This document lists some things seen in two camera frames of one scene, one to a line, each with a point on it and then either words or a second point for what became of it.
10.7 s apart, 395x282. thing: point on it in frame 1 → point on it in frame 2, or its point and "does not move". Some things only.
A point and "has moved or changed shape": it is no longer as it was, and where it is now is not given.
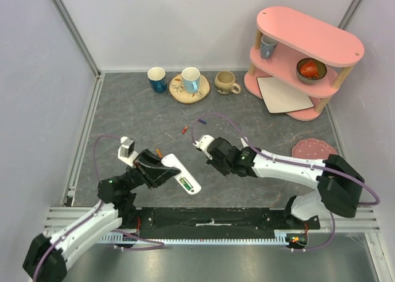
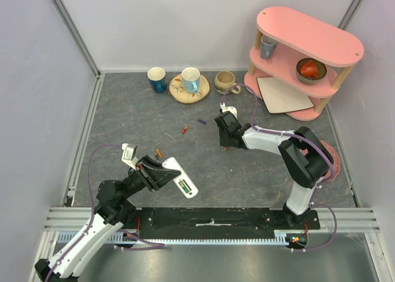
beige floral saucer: (178, 93) does not move
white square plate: (281, 97) does not move
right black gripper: (215, 155) → (224, 128)
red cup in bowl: (310, 70) does not move
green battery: (186, 184) has moved or changed shape
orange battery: (158, 153) does not move
